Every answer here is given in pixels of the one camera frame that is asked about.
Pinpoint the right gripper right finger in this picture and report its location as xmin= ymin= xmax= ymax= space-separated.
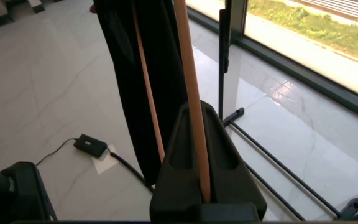
xmin=200 ymin=100 xmax=268 ymax=221

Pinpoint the black power adapter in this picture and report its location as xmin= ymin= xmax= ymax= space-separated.
xmin=35 ymin=133 xmax=155 ymax=194

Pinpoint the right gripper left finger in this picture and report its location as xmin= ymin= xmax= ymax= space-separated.
xmin=149 ymin=101 xmax=203 ymax=221

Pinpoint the black garment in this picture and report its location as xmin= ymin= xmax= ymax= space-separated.
xmin=93 ymin=0 xmax=190 ymax=187

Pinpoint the black clothes rack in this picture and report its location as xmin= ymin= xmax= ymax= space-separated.
xmin=218 ymin=8 xmax=358 ymax=222

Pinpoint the window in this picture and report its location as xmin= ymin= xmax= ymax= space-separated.
xmin=186 ymin=0 xmax=358 ymax=125

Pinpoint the pink clothes hanger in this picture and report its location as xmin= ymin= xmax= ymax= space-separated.
xmin=131 ymin=0 xmax=213 ymax=203

